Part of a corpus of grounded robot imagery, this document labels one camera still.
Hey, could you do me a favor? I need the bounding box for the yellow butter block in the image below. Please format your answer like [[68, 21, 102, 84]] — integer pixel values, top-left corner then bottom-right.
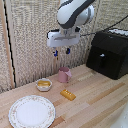
[[59, 88, 77, 102]]

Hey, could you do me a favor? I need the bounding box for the pink mug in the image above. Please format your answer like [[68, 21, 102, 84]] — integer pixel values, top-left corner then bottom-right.
[[58, 66, 73, 84]]

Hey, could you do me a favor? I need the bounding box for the small white bowl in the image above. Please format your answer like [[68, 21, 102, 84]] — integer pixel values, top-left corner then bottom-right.
[[35, 78, 53, 93]]

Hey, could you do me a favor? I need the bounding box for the white floral-rimmed plate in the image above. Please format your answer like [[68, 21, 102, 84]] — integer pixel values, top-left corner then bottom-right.
[[8, 94, 57, 128]]

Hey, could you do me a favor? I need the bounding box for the black box appliance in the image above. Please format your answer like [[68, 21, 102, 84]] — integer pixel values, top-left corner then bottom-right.
[[85, 28, 128, 81]]

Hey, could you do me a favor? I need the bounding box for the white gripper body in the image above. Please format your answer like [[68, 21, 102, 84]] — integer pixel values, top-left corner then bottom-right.
[[46, 28, 81, 48]]

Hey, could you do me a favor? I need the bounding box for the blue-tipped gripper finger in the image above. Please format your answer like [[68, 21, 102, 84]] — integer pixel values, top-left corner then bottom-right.
[[65, 46, 72, 56], [53, 46, 59, 58]]

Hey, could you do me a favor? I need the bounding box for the yellow food in bowl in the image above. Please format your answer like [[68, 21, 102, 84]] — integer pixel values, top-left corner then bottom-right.
[[37, 79, 51, 89]]

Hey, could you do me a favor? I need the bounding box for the black cable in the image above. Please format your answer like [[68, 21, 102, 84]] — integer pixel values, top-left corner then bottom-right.
[[79, 13, 128, 37]]

